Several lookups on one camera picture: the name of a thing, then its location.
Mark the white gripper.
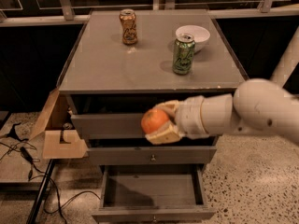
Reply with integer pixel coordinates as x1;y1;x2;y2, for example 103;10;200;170
145;96;209;145

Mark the orange fruit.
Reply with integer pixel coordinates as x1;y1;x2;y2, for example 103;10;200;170
141;108;169;134

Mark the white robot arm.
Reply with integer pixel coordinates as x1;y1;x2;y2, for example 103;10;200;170
146;29;299;145

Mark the grey middle drawer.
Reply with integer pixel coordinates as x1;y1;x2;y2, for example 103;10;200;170
87;140;217;165

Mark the grey drawer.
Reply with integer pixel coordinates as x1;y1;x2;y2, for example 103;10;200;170
92;164;215;224
71;113;145;140
87;140;217;165

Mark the grey drawer cabinet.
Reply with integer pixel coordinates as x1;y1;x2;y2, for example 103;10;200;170
56;8;251;224

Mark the grey top drawer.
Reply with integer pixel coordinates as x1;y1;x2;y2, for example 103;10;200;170
71;113;145;140

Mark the grey bottom drawer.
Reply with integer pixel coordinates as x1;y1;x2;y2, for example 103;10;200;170
92;164;215;224

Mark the green soda can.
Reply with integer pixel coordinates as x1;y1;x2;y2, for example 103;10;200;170
172;34;195;75

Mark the white bowl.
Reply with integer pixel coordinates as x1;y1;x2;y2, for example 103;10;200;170
176;25;210;53

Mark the open cardboard box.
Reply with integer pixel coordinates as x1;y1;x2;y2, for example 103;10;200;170
29;88;87;159

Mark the orange soda can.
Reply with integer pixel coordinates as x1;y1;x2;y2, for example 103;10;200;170
119;8;137;45

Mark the metal window railing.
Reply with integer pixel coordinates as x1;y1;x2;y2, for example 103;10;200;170
0;0;299;26

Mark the black cable on floor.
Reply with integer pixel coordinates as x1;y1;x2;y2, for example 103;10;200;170
0;140;102;224

